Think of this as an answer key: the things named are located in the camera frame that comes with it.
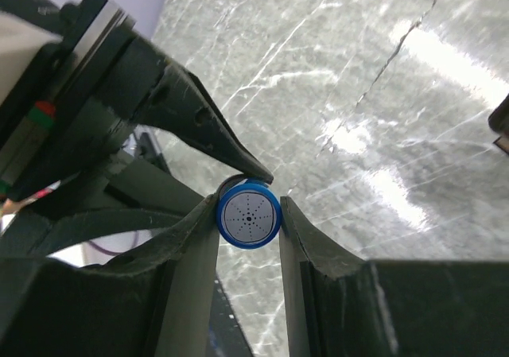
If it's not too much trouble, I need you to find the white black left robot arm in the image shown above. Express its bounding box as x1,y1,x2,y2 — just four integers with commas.
1,0,274,259

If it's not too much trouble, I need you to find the brown wooden desk organizer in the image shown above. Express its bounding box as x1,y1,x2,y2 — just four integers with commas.
488,95,509,154

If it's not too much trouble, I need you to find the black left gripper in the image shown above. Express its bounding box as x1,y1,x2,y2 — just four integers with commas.
7,34,274,258

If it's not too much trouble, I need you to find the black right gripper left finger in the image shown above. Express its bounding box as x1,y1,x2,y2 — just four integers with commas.
1,195,219,356

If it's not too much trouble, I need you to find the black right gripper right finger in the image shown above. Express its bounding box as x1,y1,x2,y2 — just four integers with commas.
279,197,508,356

